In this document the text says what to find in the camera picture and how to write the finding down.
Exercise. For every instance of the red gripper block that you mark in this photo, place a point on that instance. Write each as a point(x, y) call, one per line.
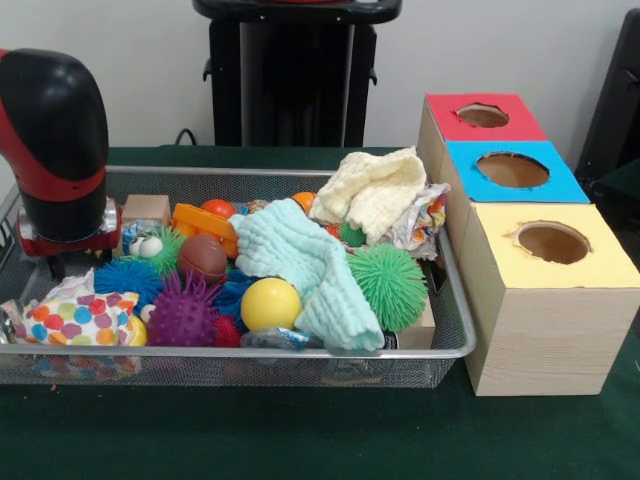
point(70, 248)

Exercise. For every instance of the multicoloured patterned cloth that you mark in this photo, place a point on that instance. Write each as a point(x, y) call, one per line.
point(75, 315)

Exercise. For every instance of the mint green waffle cloth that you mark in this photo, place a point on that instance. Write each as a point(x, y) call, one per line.
point(310, 270)

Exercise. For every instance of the cream waffle cloth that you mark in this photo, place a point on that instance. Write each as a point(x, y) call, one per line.
point(370, 190)

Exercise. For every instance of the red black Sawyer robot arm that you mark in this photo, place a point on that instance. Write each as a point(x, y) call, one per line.
point(55, 125)

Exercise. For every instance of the clear mesh bin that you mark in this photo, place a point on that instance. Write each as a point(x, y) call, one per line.
point(450, 320)

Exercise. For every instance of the wooden box with three holes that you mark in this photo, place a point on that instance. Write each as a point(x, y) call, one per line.
point(550, 340)

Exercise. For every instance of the plain blue spiky ball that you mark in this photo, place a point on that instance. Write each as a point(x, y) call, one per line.
point(125, 280)

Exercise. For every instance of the wooden cube block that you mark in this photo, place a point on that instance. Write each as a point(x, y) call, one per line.
point(145, 210)

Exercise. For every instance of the green spiky ball with eyes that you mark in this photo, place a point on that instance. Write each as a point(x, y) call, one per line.
point(162, 245)

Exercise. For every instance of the purple spiky toy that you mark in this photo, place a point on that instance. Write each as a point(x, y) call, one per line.
point(182, 315)

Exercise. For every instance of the brown toy football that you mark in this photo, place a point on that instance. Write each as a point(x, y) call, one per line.
point(202, 257)

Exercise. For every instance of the orange plastic toy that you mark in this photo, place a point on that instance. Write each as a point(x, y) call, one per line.
point(205, 225)

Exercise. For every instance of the smooth yellow ball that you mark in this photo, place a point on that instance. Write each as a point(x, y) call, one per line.
point(270, 304)

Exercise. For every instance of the dark green tablecloth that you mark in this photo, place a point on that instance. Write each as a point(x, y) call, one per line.
point(300, 435)

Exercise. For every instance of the plain green spiky ball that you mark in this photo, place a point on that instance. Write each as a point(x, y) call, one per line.
point(387, 285)

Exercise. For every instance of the black upright panel stand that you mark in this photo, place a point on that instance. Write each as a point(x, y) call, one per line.
point(615, 100)

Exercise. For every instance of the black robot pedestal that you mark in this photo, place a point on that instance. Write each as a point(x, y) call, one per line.
point(290, 90)

